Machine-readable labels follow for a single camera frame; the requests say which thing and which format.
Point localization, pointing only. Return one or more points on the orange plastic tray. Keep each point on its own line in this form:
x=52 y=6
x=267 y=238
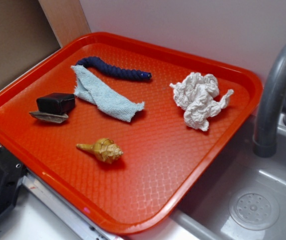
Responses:
x=162 y=157

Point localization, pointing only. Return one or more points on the tan spiral seashell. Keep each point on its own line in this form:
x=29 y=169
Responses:
x=104 y=150

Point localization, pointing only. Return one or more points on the crumpled white paper towel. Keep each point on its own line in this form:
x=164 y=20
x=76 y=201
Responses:
x=196 y=96

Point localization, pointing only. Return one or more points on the light blue cloth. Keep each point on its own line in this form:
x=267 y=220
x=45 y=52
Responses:
x=91 y=89

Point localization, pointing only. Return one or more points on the black square box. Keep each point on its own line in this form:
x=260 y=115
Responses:
x=56 y=103

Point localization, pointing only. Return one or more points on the grey flat metal piece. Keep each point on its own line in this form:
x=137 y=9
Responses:
x=49 y=117

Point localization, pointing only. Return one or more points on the grey toy sink basin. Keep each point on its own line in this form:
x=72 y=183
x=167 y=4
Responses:
x=240 y=195

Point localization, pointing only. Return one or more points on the light wooden board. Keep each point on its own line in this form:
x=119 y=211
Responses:
x=66 y=18

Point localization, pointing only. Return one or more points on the grey curved faucet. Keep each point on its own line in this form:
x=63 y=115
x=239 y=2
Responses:
x=272 y=102

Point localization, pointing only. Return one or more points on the brown cardboard panel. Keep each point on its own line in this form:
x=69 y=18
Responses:
x=26 y=38

